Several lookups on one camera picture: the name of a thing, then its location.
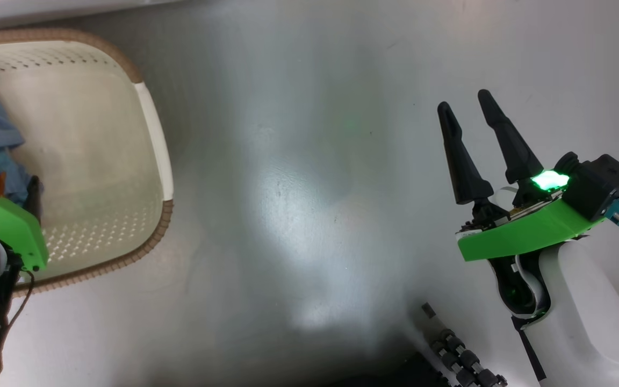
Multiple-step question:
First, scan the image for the thin black left gripper cable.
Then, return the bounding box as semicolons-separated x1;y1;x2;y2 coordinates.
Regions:
0;269;35;346

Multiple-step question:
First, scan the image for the white front-load washing machine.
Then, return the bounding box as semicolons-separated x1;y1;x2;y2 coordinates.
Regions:
0;0;195;28

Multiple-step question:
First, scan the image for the cream perforated laundry basket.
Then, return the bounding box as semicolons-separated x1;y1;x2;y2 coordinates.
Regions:
0;28;175;297

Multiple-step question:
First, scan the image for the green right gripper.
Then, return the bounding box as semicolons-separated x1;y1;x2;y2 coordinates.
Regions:
437;89;607;263

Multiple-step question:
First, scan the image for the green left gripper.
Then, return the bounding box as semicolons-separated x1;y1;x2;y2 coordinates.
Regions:
0;176;49;273

